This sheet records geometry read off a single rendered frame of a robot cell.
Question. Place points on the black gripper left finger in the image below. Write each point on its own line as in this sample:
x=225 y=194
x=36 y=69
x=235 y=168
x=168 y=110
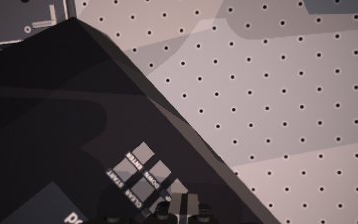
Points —
x=166 y=212

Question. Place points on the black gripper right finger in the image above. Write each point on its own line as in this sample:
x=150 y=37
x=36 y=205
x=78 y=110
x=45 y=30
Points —
x=197 y=213

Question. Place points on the dark grey benchtop machine with lid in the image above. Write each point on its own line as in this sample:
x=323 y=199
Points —
x=85 y=134

